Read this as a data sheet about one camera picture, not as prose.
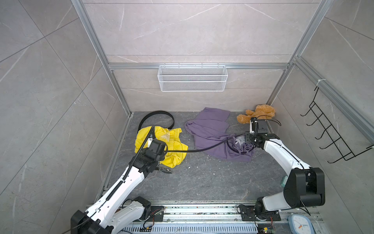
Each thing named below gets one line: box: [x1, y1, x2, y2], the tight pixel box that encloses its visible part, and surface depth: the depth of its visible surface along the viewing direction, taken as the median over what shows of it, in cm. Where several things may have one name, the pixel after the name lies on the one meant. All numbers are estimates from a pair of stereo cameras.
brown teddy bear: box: [236, 103, 276, 124], surface depth 113 cm
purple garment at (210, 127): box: [185, 107, 256, 162], surface depth 100 cm
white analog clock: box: [287, 214, 316, 234], surface depth 70 cm
